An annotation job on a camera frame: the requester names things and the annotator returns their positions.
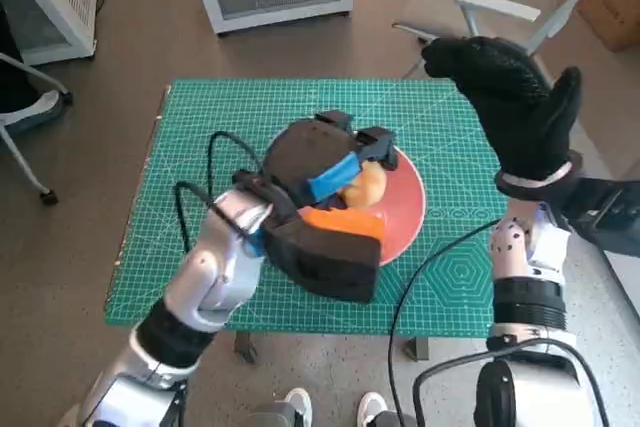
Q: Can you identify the black blue-taped left robot hand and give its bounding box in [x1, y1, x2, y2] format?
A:
[262, 109, 401, 211]

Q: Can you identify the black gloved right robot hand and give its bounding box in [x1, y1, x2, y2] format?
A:
[422, 35, 584, 183]

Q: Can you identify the round toy bread bun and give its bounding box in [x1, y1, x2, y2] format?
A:
[344, 161, 389, 208]

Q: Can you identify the rectangular toy bread loaf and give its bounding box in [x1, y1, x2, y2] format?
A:
[302, 206, 387, 243]

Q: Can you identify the pink bowl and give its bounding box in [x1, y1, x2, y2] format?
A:
[344, 146, 428, 268]

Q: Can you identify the green cutting mat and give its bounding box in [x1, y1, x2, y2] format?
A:
[103, 78, 511, 336]

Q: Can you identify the cardboard box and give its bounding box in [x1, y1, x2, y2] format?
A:
[574, 0, 640, 51]

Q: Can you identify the black table leg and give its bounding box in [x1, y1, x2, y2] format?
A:
[404, 336, 431, 362]
[233, 331, 259, 366]

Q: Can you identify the white flat panel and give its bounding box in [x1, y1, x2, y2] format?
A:
[604, 249, 640, 328]

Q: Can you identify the white shoe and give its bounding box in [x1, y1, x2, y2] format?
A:
[358, 391, 389, 427]
[283, 388, 314, 427]

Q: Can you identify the grey office chair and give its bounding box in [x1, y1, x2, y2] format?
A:
[0, 51, 74, 207]

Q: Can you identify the person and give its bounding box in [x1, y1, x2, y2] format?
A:
[0, 4, 44, 116]

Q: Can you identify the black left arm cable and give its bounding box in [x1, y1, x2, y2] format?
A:
[207, 131, 266, 198]
[173, 180, 221, 253]

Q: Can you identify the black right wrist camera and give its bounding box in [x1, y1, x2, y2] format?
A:
[554, 176, 640, 256]

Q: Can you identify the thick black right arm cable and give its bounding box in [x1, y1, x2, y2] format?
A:
[413, 336, 609, 427]

